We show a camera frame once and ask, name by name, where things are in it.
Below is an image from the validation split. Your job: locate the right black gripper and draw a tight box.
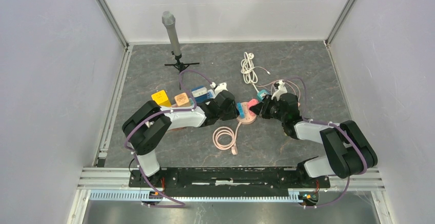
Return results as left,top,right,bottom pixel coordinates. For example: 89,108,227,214
249,94,286,123

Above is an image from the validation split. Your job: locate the pink adapter plug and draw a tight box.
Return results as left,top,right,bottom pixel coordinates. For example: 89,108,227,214
247,98,259,111

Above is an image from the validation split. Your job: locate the blue adapter plug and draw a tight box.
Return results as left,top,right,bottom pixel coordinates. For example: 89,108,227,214
236,102,249,119

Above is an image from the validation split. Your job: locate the pink round socket with cable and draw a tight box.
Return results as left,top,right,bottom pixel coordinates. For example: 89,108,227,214
212,111,256,155

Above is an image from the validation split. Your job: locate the yellow cube adapter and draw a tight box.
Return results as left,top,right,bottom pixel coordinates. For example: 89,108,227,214
151,90,172,107

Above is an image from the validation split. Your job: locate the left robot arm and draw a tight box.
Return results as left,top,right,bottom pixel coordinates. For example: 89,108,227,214
122,90,239,187

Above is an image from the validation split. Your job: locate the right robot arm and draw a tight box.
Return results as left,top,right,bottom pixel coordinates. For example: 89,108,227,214
249,93,378,187

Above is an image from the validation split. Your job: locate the teal power strip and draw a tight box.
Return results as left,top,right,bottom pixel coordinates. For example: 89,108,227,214
256,89,270,102

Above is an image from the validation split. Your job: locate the white long power strip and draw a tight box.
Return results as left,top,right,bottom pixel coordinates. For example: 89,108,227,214
171,89,215,108

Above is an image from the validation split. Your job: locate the blue white cube adapter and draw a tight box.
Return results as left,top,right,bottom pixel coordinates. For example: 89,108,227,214
191,86,208,103

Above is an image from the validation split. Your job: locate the orange cube adapter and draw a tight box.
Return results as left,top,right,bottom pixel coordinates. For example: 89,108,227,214
174,93,191,107

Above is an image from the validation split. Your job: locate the grey microphone on tripod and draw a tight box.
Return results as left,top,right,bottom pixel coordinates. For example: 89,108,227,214
162,11,200,73

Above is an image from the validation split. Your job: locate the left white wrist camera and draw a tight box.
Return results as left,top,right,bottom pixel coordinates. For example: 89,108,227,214
214,82,228,96

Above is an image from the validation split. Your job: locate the white bundled cable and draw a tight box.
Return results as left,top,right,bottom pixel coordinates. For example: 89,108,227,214
240,51,271,92

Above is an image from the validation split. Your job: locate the salmon charger with thin cable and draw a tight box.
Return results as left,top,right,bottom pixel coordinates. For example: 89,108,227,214
256,80,302,107

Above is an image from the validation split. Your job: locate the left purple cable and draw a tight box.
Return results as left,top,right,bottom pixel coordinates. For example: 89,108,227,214
123,69,215,209

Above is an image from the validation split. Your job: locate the purple cable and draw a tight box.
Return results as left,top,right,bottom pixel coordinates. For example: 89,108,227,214
123,69,215,209
282,77,368,210

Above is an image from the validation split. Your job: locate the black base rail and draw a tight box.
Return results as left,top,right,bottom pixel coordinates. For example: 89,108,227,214
148,167,330,197

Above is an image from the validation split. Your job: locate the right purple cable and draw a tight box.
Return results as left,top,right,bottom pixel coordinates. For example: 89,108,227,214
282,77,368,210

